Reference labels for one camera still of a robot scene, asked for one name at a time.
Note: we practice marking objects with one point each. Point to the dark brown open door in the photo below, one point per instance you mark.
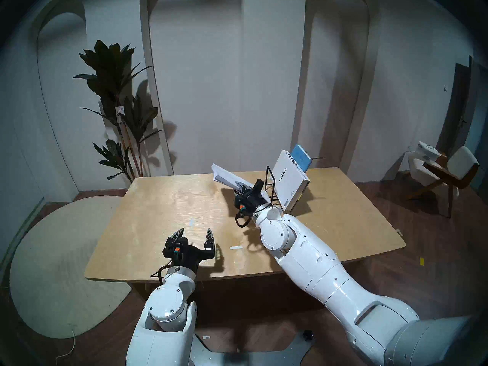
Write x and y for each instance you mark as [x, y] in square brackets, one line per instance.
[455, 109]

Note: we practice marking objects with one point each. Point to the white wooden-frame armchair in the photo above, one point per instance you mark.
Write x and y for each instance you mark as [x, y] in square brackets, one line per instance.
[463, 159]

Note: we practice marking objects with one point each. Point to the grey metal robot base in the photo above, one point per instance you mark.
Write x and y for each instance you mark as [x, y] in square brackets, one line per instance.
[228, 357]

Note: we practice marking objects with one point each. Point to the white plant label tag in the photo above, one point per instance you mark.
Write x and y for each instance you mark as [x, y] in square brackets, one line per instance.
[120, 113]

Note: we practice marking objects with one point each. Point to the thick white EVERO book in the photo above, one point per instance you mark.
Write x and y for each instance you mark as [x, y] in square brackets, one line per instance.
[289, 178]

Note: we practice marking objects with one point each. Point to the large thin white book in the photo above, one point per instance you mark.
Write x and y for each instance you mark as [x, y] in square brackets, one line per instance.
[225, 174]

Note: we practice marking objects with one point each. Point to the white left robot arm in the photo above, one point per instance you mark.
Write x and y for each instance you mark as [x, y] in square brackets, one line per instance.
[167, 304]

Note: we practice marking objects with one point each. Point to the black base knob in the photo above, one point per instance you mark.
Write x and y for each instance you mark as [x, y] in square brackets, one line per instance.
[308, 335]

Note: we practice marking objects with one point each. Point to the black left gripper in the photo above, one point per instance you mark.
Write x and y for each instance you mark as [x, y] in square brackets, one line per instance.
[188, 254]

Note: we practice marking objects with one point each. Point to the white box on armchair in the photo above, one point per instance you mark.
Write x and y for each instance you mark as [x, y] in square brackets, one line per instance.
[429, 151]

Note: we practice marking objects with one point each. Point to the tall dark green plant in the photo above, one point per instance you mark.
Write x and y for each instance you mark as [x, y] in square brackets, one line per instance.
[110, 64]

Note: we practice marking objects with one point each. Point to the blue book with ribbon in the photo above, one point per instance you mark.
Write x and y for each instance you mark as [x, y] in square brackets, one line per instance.
[301, 157]

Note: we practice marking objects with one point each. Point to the round cream rug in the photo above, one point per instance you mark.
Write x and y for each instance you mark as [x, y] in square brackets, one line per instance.
[57, 262]

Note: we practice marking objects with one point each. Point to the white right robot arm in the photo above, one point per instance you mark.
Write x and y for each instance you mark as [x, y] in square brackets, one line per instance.
[324, 266]

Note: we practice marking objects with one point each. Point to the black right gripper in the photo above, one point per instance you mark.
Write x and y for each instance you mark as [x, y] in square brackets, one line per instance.
[249, 201]

